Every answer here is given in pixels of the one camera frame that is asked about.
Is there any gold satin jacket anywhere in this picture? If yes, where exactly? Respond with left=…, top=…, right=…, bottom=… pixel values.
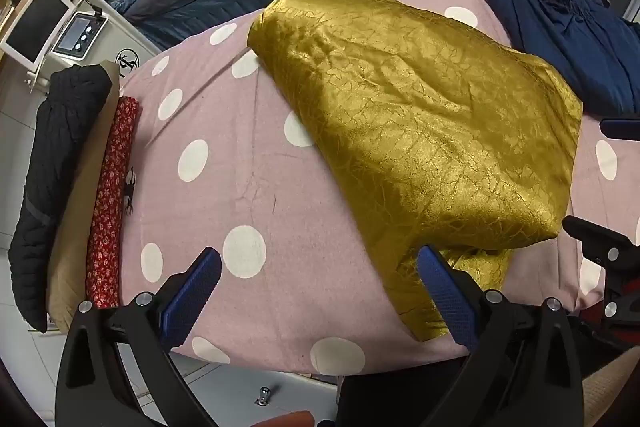
left=247, top=0, right=583, bottom=342

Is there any red floral cloth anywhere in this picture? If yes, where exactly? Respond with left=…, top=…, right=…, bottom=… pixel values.
left=85, top=96, right=143, bottom=309

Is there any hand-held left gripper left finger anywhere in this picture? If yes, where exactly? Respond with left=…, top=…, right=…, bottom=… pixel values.
left=56, top=247, right=223, bottom=427

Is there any pink polka dot blanket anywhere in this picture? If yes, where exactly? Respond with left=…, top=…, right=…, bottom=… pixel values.
left=117, top=0, right=640, bottom=376

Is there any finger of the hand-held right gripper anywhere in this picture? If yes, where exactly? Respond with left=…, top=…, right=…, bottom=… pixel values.
left=599, top=117, right=640, bottom=140
left=561, top=215, right=640, bottom=335

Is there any person's dark clothing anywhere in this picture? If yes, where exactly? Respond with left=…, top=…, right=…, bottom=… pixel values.
left=337, top=369, right=473, bottom=427

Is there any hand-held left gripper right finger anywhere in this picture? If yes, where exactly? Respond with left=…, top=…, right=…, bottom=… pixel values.
left=416, top=244, right=586, bottom=427

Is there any white framed monitor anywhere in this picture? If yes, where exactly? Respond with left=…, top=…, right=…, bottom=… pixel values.
left=0, top=0, right=76, bottom=80

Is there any navy blue garment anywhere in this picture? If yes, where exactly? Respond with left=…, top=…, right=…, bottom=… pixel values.
left=483, top=0, right=640, bottom=116

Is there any white machine with control panel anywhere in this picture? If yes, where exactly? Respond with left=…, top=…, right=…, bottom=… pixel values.
left=52, top=0, right=163, bottom=75

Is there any black quilted garment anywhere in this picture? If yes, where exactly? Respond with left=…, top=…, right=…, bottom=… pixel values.
left=8, top=64, right=113, bottom=334

